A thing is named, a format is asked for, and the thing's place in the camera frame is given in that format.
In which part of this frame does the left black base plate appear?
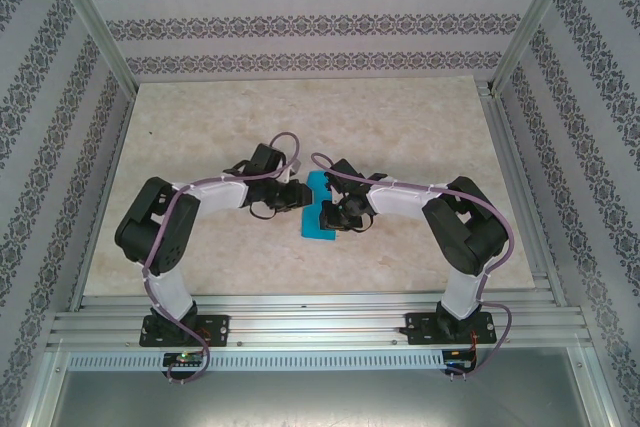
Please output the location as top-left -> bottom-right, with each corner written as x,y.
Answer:
139,314 -> 231,348

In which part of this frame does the right small circuit board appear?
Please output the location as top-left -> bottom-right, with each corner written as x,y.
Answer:
443,350 -> 476,371

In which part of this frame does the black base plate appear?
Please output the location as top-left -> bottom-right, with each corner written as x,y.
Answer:
405,311 -> 496,347
139,314 -> 231,348

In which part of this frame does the left small circuit board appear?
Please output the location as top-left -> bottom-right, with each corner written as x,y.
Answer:
163,351 -> 204,368

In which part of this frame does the slotted grey cable duct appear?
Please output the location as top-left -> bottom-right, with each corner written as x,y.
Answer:
67,350 -> 446,372

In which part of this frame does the grey metal sheet panel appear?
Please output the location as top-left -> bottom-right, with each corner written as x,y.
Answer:
49,369 -> 611,427

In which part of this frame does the aluminium side rail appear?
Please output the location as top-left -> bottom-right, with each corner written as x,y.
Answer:
477,79 -> 569,308
67,89 -> 139,313

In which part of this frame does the small circuit board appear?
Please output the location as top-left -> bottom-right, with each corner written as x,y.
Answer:
163,351 -> 204,368
443,350 -> 476,371

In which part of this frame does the aluminium frame post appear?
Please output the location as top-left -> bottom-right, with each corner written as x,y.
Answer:
489,0 -> 584,96
42,0 -> 139,93

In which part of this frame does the long aluminium base rail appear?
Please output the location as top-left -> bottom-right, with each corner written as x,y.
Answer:
47,294 -> 594,351

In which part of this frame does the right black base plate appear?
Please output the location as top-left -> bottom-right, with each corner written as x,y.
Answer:
405,311 -> 496,347

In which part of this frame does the blue cloth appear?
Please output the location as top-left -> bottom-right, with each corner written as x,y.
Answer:
301,170 -> 337,242

